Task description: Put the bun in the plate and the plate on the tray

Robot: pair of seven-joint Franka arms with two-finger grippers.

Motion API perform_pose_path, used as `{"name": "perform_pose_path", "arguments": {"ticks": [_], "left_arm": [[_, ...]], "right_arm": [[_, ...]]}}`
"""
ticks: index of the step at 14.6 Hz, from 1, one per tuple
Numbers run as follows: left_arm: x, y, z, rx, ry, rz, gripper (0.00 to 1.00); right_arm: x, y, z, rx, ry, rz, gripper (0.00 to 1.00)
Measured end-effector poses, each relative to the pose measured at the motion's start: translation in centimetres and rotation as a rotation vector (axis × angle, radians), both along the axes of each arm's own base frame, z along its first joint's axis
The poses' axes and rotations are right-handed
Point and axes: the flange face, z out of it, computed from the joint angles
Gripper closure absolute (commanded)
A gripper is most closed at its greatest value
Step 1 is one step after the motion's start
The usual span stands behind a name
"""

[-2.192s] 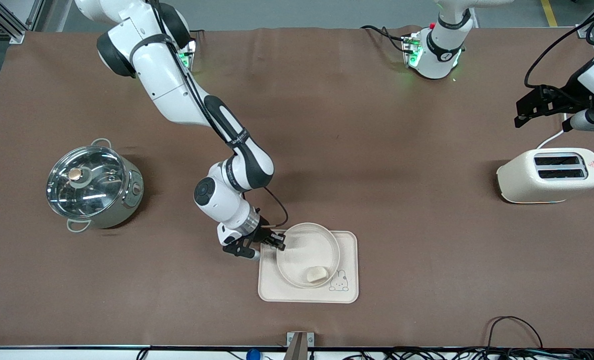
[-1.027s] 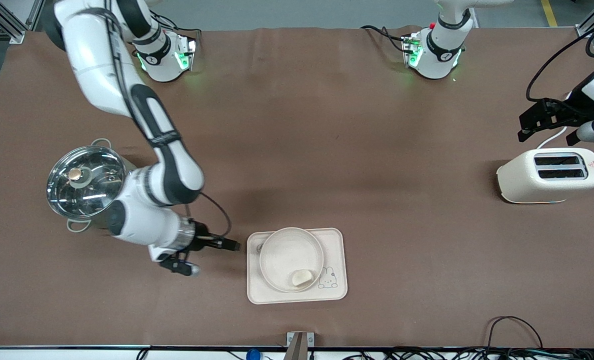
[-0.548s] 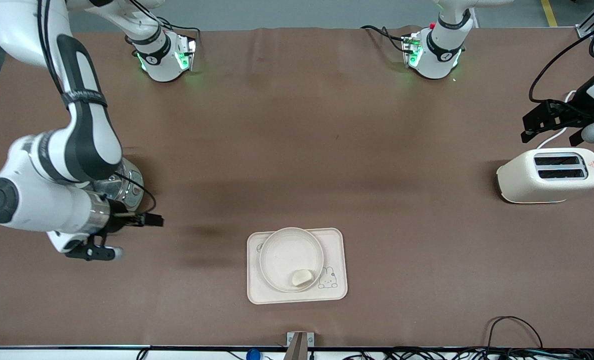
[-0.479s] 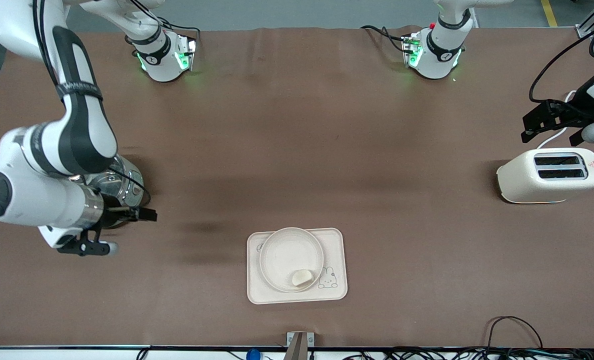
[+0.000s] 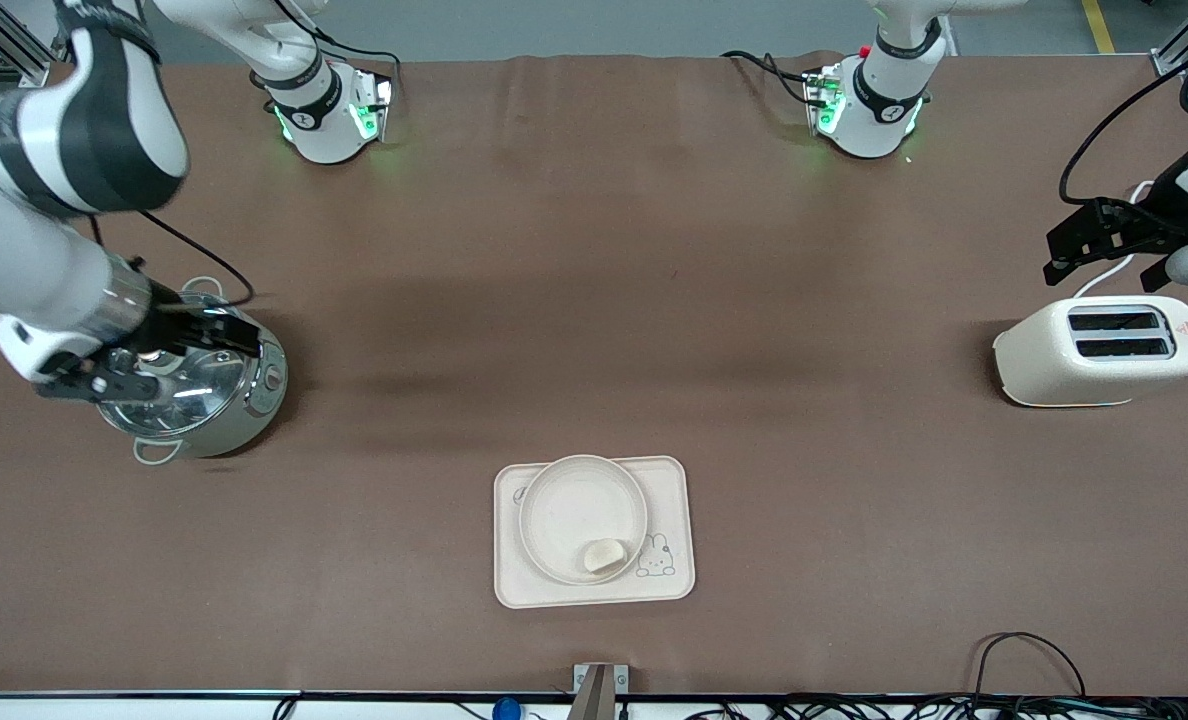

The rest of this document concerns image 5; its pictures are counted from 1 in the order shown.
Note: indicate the steel pot with glass lid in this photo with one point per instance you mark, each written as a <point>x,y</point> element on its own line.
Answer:
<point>254,410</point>

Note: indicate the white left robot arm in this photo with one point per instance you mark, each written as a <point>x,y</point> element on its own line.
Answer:
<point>874,110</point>

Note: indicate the round cream plate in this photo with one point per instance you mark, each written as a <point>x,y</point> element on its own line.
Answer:
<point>574,510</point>

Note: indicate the grey metal bracket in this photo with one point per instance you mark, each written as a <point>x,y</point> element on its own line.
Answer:
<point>599,685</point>

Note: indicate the cream two-slot toaster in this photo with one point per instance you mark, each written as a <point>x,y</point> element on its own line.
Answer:
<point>1044,360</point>

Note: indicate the cream rabbit print tray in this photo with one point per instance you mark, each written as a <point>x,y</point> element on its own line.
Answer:
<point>669,480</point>

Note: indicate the glass pot lid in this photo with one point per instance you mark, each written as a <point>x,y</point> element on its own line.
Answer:
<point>204,385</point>

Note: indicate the small white bun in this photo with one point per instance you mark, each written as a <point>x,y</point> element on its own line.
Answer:
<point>604,556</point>

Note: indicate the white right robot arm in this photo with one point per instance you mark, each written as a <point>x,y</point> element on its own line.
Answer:
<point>14,250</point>

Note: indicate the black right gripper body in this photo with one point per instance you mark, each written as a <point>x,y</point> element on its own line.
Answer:
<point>172,322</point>

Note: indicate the blue round knob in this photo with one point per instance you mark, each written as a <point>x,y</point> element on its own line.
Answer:
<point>506,710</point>

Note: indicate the brown table mat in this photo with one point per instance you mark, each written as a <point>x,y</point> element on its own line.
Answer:
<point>554,250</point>

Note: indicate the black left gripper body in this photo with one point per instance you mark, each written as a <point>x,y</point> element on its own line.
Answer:
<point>1144,222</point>

